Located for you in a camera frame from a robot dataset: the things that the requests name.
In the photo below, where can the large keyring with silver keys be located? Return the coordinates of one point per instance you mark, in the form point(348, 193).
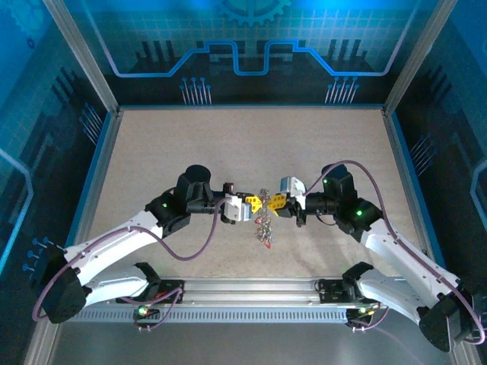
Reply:
point(263, 228)

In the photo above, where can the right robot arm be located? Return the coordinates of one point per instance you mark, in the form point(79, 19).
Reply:
point(403, 258)

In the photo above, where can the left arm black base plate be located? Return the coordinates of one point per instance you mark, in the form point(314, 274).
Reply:
point(173, 298)

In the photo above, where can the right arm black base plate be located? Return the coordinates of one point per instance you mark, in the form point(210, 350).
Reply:
point(329, 292)

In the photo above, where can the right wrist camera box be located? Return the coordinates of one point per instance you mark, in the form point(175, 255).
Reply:
point(292, 188)

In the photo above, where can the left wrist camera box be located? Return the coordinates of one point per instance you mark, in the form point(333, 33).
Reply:
point(237, 207)

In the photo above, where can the arm base connector with light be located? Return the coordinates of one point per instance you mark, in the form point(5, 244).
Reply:
point(361, 310)
point(144, 310)

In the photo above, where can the grey metal shelf panel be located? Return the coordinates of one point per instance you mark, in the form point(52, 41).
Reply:
point(243, 346)

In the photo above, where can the aluminium mounting rail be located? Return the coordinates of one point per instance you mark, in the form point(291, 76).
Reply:
point(247, 291)

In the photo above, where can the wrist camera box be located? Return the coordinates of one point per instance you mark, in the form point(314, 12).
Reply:
point(237, 207)
point(292, 188)

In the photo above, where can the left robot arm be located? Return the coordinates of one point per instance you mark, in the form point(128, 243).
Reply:
point(114, 243)

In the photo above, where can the aluminium table side rail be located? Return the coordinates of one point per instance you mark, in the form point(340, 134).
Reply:
point(97, 182)
point(406, 171)

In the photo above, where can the aluminium table end rail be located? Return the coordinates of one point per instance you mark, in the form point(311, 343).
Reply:
point(247, 107)

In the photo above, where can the aluminium frame post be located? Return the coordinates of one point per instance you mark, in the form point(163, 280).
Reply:
point(418, 57)
point(81, 57)

